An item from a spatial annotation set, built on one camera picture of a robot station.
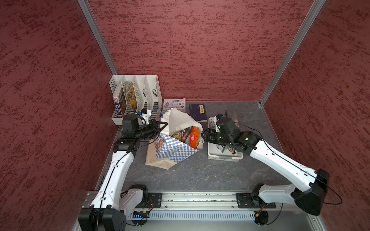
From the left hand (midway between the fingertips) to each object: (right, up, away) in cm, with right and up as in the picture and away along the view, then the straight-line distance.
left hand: (167, 126), depth 72 cm
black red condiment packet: (+9, -6, +12) cm, 16 cm away
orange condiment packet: (+14, -7, +8) cm, 18 cm away
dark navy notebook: (+18, +8, +42) cm, 46 cm away
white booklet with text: (+3, +15, +46) cm, 48 cm away
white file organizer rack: (-22, +24, +41) cm, 53 cm away
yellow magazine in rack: (-30, +17, +30) cm, 46 cm away
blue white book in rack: (-36, +16, +23) cm, 46 cm away
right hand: (+20, -7, +3) cm, 21 cm away
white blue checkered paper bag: (+7, -7, -5) cm, 11 cm away
